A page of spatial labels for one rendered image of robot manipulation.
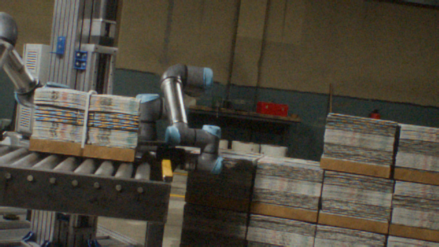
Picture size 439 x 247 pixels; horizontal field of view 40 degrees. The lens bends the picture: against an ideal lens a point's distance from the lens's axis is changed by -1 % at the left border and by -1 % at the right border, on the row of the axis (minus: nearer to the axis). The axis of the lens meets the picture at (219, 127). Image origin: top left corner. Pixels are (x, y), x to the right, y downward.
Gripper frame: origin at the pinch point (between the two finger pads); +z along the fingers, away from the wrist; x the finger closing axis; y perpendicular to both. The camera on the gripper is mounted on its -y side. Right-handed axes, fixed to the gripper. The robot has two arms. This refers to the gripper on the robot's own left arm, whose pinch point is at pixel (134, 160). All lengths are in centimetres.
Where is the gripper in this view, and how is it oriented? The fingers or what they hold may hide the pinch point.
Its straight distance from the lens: 247.6
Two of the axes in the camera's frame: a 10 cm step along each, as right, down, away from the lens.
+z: -9.9, -1.2, -1.1
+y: 1.2, -9.9, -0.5
